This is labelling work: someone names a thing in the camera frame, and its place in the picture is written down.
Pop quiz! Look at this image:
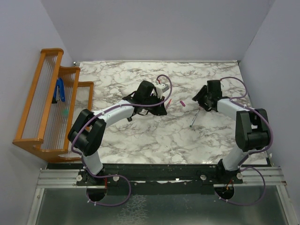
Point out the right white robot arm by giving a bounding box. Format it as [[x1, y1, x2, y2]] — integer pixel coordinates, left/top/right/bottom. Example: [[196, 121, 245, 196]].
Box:
[[192, 80, 273, 183]]

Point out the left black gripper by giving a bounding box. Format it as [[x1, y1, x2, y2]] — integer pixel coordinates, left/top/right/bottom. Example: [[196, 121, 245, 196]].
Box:
[[143, 93, 167, 116]]

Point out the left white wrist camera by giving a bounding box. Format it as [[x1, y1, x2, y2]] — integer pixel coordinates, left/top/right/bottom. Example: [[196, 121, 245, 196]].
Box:
[[154, 83, 169, 99]]

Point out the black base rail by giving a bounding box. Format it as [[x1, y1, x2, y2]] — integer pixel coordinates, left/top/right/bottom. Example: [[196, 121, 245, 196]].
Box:
[[46, 163, 242, 195]]

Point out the wooden tiered rack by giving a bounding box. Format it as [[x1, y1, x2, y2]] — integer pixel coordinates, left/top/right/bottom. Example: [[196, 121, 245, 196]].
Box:
[[12, 48, 94, 163]]

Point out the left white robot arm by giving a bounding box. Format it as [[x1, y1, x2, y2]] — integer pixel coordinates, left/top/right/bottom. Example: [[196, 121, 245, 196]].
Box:
[[67, 81, 169, 185]]

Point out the blue stapler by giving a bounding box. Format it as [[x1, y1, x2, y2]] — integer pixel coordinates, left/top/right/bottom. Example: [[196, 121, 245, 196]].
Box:
[[52, 78, 66, 104]]

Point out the white whiteboard marker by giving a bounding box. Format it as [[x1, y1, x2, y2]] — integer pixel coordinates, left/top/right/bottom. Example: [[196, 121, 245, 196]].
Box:
[[189, 109, 200, 128]]

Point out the small green ball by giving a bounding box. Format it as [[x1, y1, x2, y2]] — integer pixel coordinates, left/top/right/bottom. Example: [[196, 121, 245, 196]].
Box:
[[62, 109, 69, 117]]

